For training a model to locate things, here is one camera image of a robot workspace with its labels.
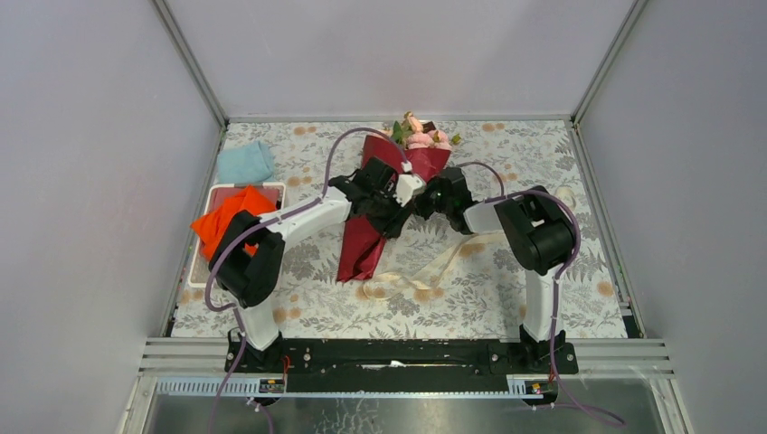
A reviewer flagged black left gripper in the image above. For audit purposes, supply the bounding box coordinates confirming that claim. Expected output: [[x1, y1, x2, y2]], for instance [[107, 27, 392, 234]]
[[365, 184, 414, 241]]

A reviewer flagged dark red wrapping paper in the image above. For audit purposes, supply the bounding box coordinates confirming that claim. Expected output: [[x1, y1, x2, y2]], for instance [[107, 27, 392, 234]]
[[336, 133, 452, 282]]

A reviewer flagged cream ribbon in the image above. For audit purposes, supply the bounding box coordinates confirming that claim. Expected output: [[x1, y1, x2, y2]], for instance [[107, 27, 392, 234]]
[[362, 185, 580, 302]]

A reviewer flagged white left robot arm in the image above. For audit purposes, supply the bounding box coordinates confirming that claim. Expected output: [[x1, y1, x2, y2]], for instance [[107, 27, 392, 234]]
[[209, 157, 426, 372]]

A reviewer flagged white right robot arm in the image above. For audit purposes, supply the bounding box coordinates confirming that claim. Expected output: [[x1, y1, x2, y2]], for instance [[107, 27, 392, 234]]
[[414, 167, 581, 373]]

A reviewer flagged floral patterned table mat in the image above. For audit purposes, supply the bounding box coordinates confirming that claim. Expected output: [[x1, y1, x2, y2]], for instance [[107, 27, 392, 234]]
[[170, 121, 630, 340]]

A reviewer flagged white perforated plastic basket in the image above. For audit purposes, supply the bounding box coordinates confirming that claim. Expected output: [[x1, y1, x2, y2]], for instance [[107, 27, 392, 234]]
[[186, 182, 286, 288]]

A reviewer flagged light blue cloth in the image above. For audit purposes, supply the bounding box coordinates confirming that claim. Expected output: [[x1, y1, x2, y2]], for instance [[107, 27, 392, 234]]
[[217, 140, 275, 184]]

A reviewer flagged orange cloth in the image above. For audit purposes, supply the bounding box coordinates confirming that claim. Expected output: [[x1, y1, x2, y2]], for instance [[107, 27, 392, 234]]
[[190, 184, 282, 260]]

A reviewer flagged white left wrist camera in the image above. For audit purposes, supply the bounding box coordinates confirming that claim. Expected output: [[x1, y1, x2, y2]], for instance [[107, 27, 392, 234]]
[[394, 173, 426, 207]]

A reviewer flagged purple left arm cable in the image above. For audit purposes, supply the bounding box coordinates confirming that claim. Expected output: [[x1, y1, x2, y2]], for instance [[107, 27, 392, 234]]
[[204, 127, 414, 434]]

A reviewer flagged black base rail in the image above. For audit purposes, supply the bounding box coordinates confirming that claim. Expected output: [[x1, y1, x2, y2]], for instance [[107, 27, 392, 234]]
[[224, 332, 579, 393]]

